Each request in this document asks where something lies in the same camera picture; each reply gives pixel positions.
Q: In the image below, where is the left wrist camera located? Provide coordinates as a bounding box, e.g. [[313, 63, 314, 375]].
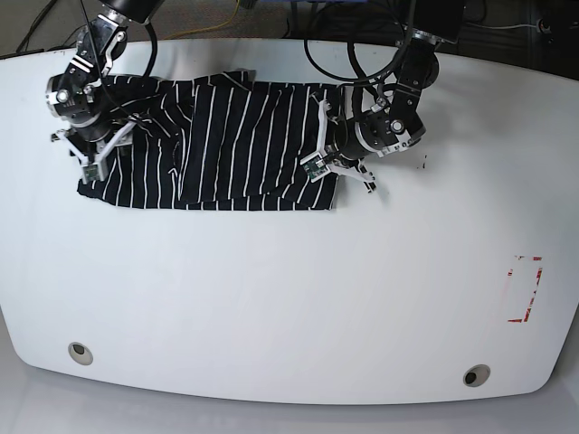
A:
[[300, 152, 330, 184]]

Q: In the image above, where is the table cable grommet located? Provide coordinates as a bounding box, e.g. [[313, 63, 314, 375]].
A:
[[68, 342, 94, 366], [463, 364, 490, 388]]

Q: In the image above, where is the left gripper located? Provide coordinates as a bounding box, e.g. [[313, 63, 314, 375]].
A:
[[300, 92, 378, 193]]

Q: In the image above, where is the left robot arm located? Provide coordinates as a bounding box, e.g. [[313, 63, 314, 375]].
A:
[[300, 1, 465, 192]]

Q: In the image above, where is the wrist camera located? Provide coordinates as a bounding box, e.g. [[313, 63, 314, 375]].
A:
[[300, 152, 330, 184], [81, 161, 109, 184]]

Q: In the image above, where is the left table cable grommet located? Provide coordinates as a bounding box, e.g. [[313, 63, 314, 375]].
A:
[[68, 342, 94, 366]]

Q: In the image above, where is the black white striped t-shirt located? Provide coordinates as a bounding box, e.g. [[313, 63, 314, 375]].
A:
[[78, 71, 342, 211]]

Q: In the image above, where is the yellow floor cable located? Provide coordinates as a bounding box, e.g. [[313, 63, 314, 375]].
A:
[[165, 0, 241, 40]]

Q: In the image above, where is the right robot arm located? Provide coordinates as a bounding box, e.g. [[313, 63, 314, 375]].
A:
[[45, 1, 162, 184]]

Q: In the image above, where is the right table cable grommet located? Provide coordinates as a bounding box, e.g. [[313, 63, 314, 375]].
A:
[[463, 364, 490, 388]]

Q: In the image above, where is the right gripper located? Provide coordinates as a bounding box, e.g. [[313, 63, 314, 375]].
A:
[[51, 115, 136, 184]]

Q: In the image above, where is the red tape rectangle marking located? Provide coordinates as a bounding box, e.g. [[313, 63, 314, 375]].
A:
[[504, 256, 544, 324]]

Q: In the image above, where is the white wall cable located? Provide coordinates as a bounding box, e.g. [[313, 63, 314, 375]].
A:
[[465, 19, 539, 32]]

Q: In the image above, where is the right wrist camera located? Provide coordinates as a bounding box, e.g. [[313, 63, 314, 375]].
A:
[[81, 161, 109, 184]]

